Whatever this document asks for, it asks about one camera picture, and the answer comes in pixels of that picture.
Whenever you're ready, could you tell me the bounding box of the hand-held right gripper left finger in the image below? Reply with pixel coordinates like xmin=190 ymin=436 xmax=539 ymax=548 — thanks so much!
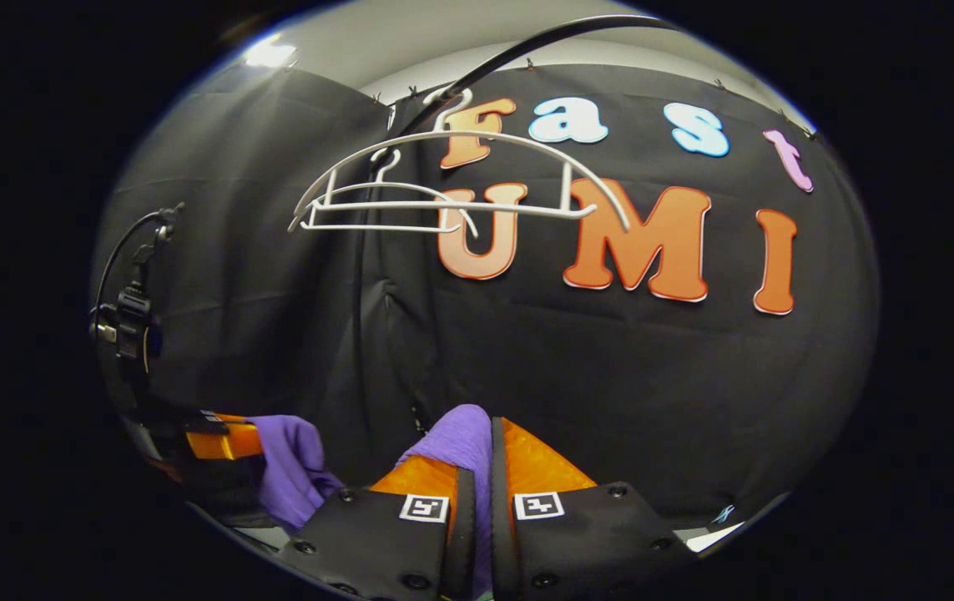
xmin=276 ymin=455 xmax=477 ymax=600

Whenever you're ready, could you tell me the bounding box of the small ceiling light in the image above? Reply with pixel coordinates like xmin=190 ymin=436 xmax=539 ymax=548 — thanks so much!
xmin=243 ymin=38 xmax=298 ymax=69

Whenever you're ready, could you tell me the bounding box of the white plastic clothes hanger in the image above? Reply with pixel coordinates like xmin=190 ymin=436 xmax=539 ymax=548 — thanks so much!
xmin=300 ymin=148 xmax=479 ymax=239
xmin=287 ymin=86 xmax=633 ymax=235

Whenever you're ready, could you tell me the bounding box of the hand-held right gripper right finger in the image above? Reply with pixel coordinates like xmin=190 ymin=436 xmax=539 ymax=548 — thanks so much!
xmin=489 ymin=416 xmax=699 ymax=600

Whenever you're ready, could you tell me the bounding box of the purple corduroy jacket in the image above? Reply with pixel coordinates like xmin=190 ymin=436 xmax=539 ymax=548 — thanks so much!
xmin=247 ymin=405 xmax=494 ymax=600

